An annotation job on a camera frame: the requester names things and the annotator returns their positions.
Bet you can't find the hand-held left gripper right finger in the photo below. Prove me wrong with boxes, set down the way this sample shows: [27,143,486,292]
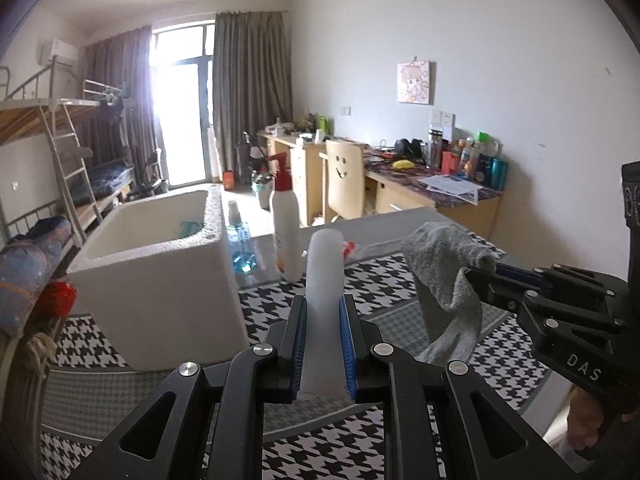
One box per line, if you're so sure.
[338,296,583,480]

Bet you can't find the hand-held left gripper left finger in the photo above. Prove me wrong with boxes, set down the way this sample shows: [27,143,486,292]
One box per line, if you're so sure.
[65,295,308,480]

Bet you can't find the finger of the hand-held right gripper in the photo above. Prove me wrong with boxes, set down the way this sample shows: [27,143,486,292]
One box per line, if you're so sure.
[462,270,628,334]
[492,262,628,297]

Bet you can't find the translucent white plastic bottle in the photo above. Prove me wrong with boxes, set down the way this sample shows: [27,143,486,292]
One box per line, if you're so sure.
[299,228,351,401]

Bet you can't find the grey towel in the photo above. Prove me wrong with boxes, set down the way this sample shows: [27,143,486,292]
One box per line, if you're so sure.
[401,222,498,366]

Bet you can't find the white foam box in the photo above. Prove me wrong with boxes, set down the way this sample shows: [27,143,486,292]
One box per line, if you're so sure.
[66,184,251,372]

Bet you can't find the person's right hand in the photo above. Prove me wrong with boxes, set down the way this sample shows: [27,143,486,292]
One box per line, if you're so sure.
[567,389,608,461]

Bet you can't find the wooden desk patterned cover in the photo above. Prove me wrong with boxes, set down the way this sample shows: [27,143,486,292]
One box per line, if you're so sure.
[362,147,501,241]

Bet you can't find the blue spray bottle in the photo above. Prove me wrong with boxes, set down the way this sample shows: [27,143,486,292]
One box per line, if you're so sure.
[226,200,257,275]

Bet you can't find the printed papers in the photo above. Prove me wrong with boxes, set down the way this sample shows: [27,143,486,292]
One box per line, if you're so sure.
[417,174,485,203]

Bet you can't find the white pump bottle red cap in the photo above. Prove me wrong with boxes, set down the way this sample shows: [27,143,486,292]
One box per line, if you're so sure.
[268,151,303,282]

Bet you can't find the group of bottles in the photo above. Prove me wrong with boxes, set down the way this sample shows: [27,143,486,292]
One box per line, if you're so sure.
[425,127,510,192]

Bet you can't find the wooden chair smiley face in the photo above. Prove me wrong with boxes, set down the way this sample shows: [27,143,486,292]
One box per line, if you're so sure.
[320,140,368,221]

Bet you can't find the black headphones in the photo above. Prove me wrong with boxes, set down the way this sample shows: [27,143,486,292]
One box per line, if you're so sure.
[395,138,423,161]

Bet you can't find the plain wooden desk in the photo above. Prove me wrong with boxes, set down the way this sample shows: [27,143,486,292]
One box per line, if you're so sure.
[257,130,331,226]

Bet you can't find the red plastic bag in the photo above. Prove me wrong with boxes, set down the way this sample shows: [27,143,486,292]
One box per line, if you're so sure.
[40,281,78,318]

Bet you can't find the glass balcony door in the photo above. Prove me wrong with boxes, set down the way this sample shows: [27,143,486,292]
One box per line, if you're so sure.
[150,20,218,188]

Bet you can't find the grey curtain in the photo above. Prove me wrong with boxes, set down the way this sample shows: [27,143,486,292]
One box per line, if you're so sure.
[212,10,296,186]
[82,25,161,186]

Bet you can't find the dark blue bedding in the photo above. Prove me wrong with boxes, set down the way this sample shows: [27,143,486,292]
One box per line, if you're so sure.
[87,160,136,196]

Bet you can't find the beige cloth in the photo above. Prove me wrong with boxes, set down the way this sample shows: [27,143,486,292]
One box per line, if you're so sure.
[22,332,58,366]

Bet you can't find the blue orange quilt bundle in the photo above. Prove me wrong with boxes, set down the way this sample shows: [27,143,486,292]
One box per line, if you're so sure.
[0,216,73,336]

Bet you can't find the metal bed ladder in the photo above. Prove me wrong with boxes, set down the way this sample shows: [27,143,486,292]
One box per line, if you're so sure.
[45,102,103,248]

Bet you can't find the dark hanging clothes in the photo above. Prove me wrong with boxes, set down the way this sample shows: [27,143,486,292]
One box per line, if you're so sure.
[100,97,126,126]

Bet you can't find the metal bunk bed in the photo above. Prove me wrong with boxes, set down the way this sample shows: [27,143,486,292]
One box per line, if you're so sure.
[82,80,166,211]
[0,65,126,411]

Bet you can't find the white air conditioner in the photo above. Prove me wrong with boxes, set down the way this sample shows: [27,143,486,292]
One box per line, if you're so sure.
[37,39,80,66]

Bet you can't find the wall poster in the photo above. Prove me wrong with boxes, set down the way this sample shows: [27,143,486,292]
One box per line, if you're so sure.
[397,60,431,106]

